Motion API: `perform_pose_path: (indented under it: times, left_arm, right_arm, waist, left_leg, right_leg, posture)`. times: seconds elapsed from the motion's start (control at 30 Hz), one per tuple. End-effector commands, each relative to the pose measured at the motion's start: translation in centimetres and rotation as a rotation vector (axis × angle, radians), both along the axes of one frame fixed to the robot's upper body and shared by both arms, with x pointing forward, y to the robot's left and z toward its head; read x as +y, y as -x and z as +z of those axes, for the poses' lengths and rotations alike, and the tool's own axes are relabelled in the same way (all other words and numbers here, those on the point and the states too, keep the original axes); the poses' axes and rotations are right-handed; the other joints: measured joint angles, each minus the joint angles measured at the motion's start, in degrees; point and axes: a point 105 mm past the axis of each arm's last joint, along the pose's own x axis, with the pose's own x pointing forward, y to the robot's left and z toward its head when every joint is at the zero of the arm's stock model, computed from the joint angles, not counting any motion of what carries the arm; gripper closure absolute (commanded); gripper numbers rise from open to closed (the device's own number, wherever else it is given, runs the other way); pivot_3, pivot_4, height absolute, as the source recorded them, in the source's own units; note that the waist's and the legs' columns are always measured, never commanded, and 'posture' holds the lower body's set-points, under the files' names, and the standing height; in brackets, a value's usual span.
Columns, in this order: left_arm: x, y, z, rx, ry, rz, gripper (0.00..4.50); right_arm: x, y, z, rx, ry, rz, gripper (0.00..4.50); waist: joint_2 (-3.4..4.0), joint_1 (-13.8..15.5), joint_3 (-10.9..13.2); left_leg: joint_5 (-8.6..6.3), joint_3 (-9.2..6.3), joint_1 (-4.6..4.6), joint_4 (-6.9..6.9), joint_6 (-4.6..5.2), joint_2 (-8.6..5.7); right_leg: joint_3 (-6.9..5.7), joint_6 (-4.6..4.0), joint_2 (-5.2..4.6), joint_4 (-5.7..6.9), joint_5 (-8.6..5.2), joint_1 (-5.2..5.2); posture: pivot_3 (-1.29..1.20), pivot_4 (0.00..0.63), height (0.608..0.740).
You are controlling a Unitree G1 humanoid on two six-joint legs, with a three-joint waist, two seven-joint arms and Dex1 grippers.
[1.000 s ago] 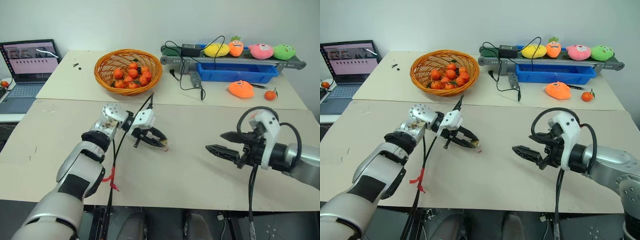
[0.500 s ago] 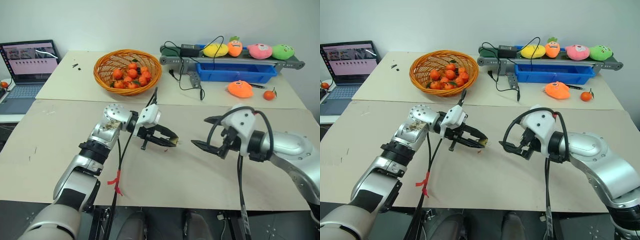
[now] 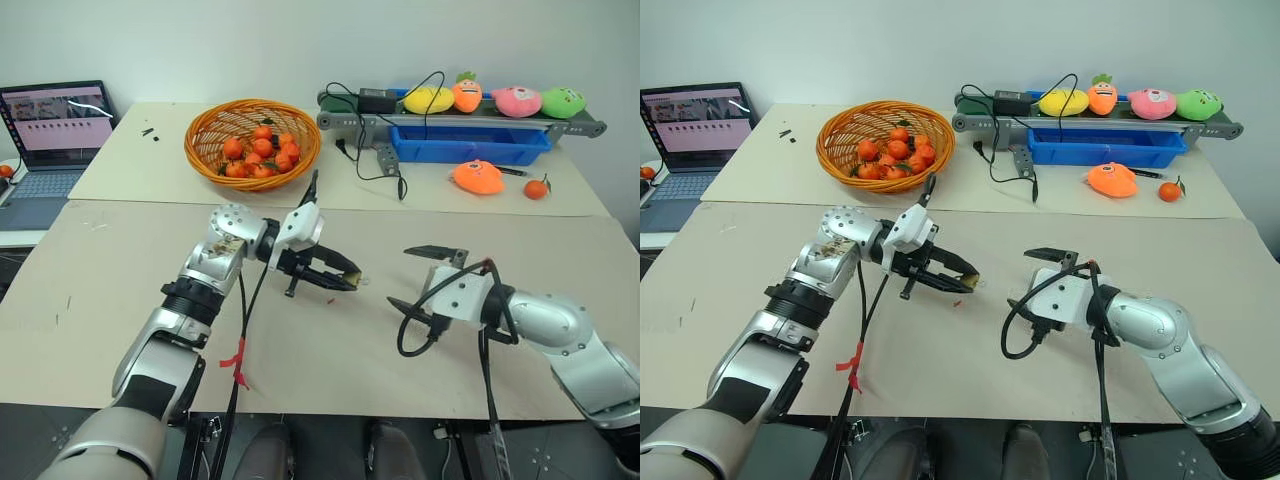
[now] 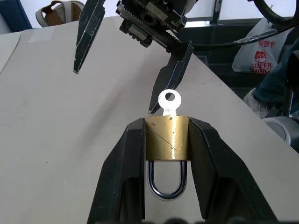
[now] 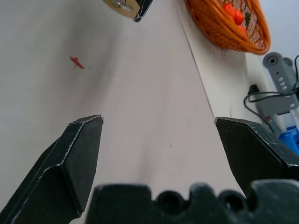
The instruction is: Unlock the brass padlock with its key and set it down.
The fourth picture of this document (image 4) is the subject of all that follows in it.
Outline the beige wooden chair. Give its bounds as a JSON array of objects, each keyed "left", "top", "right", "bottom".
[{"left": 35, "top": 0, "right": 85, "bottom": 28}]

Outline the person's leg in blue jeans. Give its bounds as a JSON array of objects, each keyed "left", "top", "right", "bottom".
[{"left": 253, "top": 37, "right": 299, "bottom": 117}]

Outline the brass padlock with steel shackle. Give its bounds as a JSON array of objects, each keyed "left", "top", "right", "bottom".
[{"left": 144, "top": 115, "right": 190, "bottom": 201}]

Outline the white plastic bag red print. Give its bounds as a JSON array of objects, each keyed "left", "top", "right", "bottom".
[{"left": 231, "top": 17, "right": 294, "bottom": 75}]

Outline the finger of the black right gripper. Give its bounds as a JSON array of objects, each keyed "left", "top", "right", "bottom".
[
  {"left": 72, "top": 0, "right": 106, "bottom": 75},
  {"left": 148, "top": 41, "right": 195, "bottom": 114}
]

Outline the person's white shoe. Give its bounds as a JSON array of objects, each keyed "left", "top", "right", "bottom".
[{"left": 243, "top": 88, "right": 273, "bottom": 119}]

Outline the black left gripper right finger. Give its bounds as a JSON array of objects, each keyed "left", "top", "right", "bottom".
[{"left": 187, "top": 117, "right": 279, "bottom": 224}]

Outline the silver padlock key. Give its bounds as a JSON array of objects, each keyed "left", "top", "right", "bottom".
[{"left": 158, "top": 89, "right": 182, "bottom": 117}]

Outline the grey round metal base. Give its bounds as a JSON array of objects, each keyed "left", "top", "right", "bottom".
[{"left": 263, "top": 116, "right": 299, "bottom": 154}]

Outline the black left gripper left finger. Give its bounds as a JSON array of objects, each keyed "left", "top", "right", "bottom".
[{"left": 86, "top": 117, "right": 147, "bottom": 224}]

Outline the blue cabinet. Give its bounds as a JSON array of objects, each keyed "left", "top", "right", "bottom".
[{"left": 0, "top": 0, "right": 33, "bottom": 35}]

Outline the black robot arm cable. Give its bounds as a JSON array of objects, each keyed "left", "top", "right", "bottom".
[{"left": 191, "top": 0, "right": 299, "bottom": 51}]

